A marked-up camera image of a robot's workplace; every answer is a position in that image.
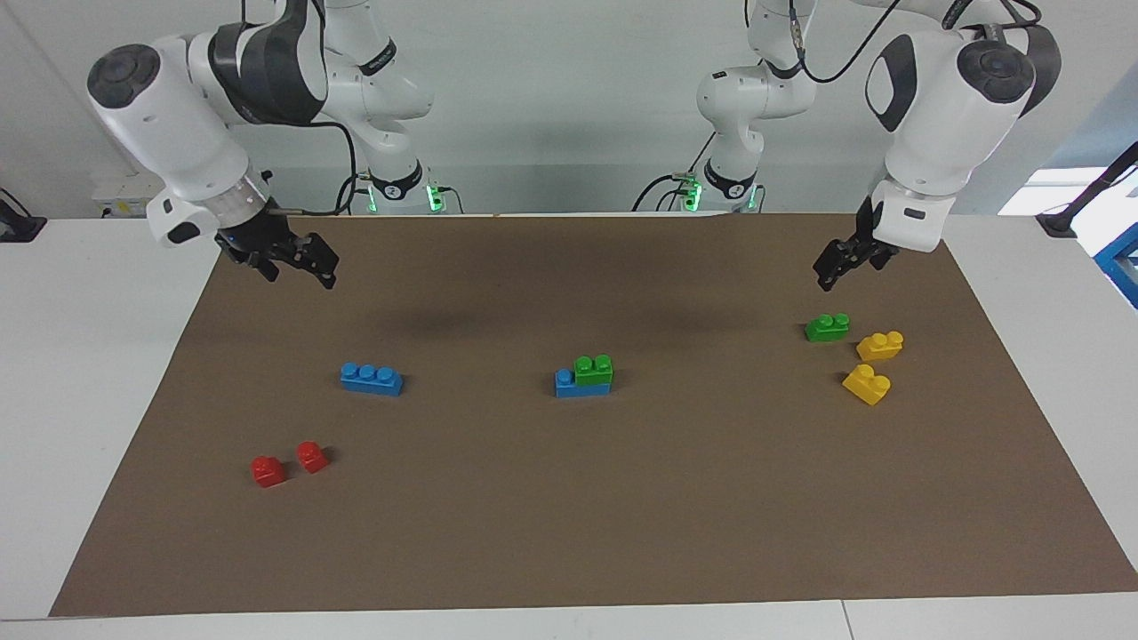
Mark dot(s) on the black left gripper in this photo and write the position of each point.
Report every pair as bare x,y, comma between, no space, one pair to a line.
873,231

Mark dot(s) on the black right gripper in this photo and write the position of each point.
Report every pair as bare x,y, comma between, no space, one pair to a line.
258,238

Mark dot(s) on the green two-stud brick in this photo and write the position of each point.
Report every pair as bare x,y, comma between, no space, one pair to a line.
594,372
827,331

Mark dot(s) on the blue three-stud brick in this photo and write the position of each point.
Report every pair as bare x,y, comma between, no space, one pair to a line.
569,388
372,382

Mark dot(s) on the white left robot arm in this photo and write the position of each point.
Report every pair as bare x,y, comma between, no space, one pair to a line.
933,133

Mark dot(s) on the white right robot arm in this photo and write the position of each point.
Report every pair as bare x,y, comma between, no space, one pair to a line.
169,116

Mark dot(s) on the yellow two-stud brick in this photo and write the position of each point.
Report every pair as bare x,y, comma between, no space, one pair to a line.
880,347
867,385

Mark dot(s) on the white power strip box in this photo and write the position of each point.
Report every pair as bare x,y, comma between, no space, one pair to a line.
124,197

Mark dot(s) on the red one-stud brick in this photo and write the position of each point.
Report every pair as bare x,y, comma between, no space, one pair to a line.
312,459
268,472

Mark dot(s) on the black angled stand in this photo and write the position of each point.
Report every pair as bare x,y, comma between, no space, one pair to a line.
1058,222

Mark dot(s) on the black table clamp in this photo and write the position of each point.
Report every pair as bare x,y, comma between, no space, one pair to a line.
18,227

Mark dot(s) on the brown table mat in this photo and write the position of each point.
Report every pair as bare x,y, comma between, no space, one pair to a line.
578,498

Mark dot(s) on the blue metal frame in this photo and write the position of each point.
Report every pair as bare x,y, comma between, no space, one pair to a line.
1122,258

